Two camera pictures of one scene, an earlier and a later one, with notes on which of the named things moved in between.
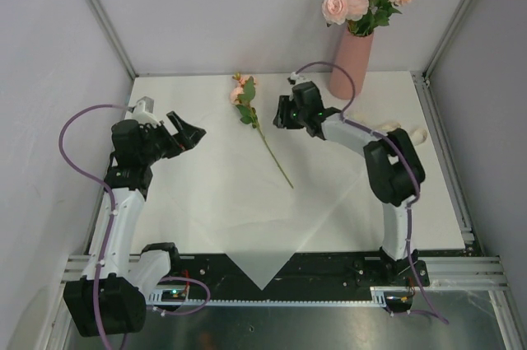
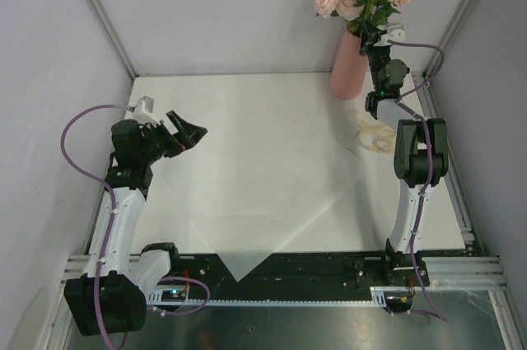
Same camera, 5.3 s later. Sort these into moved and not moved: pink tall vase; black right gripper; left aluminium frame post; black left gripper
Moved: black right gripper
Not moved: black left gripper; left aluminium frame post; pink tall vase
